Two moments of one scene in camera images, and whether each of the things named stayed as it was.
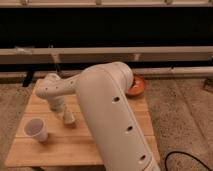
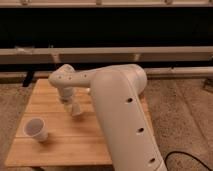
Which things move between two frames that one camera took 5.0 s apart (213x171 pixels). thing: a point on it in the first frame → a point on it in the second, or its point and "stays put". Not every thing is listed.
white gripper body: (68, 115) → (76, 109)
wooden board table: (70, 141) stays put
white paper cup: (36, 128) stays put
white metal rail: (109, 54) stays put
